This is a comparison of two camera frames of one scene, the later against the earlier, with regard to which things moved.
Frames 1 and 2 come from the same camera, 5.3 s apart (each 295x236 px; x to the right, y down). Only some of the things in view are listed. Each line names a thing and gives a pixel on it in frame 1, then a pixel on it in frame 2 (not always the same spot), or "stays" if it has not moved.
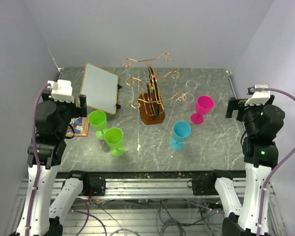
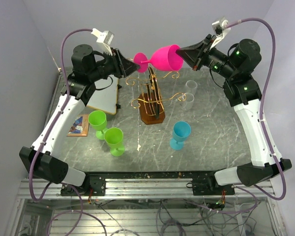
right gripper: (237, 103) to (191, 53)
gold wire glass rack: (151, 103) stays
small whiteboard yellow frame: (101, 87) stays
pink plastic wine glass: (204, 104) to (165, 58)
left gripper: (77, 111) to (123, 66)
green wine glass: (98, 119) stays
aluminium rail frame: (144, 207) stays
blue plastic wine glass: (181, 130) stays
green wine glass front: (114, 137) stays
